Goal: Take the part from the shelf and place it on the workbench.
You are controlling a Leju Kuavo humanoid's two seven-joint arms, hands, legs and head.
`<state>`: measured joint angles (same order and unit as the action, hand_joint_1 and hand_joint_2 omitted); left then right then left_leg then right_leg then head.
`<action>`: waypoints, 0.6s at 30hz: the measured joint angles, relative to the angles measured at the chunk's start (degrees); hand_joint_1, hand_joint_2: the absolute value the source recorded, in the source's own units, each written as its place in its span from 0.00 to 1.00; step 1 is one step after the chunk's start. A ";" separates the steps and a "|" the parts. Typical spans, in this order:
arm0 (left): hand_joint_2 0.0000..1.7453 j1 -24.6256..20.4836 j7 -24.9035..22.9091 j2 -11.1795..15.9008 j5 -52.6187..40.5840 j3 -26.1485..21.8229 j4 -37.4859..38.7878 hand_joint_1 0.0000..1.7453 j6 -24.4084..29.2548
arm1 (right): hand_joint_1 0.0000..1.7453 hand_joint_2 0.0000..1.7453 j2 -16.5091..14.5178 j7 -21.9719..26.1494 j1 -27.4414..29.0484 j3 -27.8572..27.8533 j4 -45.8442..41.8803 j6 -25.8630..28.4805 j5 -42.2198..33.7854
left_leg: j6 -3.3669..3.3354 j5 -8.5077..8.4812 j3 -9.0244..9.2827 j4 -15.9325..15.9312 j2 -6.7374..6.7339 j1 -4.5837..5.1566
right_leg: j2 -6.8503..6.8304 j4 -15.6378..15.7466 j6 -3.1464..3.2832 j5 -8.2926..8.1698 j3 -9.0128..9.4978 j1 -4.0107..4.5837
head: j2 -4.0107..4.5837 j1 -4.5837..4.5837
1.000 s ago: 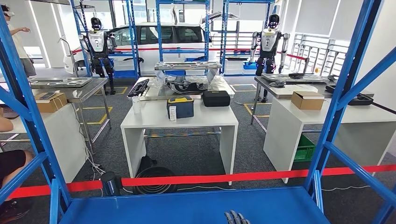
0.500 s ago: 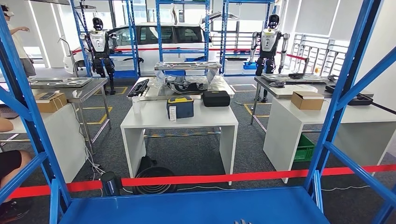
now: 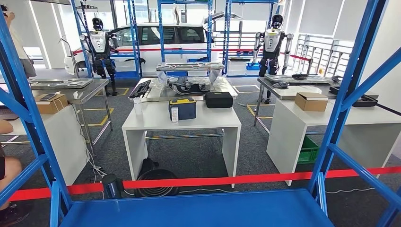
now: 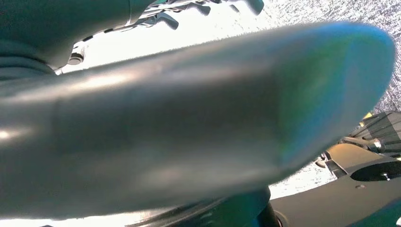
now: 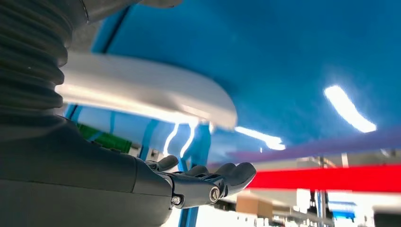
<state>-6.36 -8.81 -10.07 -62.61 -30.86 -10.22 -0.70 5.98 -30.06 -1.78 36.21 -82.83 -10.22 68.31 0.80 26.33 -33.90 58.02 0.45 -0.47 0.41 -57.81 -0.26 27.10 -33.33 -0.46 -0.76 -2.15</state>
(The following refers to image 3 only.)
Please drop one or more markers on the grey black wrapped car part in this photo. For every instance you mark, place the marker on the grey black wrapped car part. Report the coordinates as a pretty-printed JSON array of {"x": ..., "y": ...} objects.
[{"x": 188, "y": 86}]

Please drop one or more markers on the black perforated tray part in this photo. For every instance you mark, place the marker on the black perforated tray part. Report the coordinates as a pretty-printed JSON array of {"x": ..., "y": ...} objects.
[{"x": 140, "y": 88}]

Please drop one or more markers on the blue steel shelf rack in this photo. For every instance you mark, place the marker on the blue steel shelf rack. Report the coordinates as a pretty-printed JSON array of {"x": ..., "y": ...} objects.
[
  {"x": 226, "y": 37},
  {"x": 161, "y": 31},
  {"x": 134, "y": 37},
  {"x": 188, "y": 210}
]

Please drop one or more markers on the blue yellow tool bag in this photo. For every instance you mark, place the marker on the blue yellow tool bag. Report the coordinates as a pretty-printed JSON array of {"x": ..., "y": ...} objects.
[{"x": 184, "y": 109}]

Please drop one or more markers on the black zip case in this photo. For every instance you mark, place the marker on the black zip case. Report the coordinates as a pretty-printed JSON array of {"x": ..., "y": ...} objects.
[{"x": 219, "y": 100}]

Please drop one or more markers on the white desk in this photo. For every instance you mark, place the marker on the white desk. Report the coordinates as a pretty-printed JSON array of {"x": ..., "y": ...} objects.
[
  {"x": 291, "y": 141},
  {"x": 62, "y": 141},
  {"x": 175, "y": 120}
]

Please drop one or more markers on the steel table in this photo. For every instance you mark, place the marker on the steel table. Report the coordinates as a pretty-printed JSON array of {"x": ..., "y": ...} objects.
[
  {"x": 87, "y": 91},
  {"x": 291, "y": 91},
  {"x": 156, "y": 95}
]

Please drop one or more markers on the white plastic bottle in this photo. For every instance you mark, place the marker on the white plastic bottle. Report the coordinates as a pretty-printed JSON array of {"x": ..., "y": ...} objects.
[{"x": 137, "y": 108}]

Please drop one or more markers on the red barrier belt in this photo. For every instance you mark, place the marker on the red barrier belt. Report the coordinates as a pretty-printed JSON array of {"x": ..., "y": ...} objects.
[
  {"x": 219, "y": 180},
  {"x": 194, "y": 49}
]

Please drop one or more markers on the blue storage bin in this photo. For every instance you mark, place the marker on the blue storage bin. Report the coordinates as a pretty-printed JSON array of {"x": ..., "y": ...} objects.
[{"x": 252, "y": 66}]

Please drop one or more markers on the white car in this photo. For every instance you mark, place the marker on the white car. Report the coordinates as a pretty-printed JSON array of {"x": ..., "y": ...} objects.
[{"x": 153, "y": 61}]

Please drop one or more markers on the black bag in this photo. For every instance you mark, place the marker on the black bag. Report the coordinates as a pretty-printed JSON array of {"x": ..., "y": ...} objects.
[{"x": 147, "y": 166}]

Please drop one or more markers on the white black humanoid robot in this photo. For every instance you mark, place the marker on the white black humanoid robot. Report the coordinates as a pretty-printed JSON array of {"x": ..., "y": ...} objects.
[
  {"x": 272, "y": 40},
  {"x": 98, "y": 42}
]

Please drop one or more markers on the cardboard box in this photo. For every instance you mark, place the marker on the cardboard box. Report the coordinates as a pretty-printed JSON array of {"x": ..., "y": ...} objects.
[
  {"x": 51, "y": 106},
  {"x": 310, "y": 101}
]

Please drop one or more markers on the green plastic crate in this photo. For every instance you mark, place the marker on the green plastic crate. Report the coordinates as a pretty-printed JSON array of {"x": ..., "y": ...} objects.
[{"x": 308, "y": 152}]

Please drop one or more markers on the white metal railing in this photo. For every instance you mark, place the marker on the white metal railing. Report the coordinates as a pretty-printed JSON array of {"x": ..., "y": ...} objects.
[{"x": 325, "y": 53}]

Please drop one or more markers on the smartphone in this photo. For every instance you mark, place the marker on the smartphone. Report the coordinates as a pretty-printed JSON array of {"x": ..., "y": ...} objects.
[{"x": 47, "y": 96}]

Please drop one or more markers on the black plastic tray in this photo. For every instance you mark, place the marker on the black plastic tray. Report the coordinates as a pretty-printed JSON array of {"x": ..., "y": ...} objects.
[{"x": 365, "y": 101}]

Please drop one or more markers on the person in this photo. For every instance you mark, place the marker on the person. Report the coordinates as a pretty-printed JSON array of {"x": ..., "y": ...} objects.
[
  {"x": 23, "y": 47},
  {"x": 9, "y": 169}
]

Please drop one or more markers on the laptop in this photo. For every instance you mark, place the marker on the laptop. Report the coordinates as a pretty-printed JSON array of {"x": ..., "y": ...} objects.
[{"x": 7, "y": 114}]

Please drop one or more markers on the black barrier belt post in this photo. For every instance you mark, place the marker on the black barrier belt post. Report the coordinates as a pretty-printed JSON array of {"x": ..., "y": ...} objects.
[{"x": 112, "y": 186}]

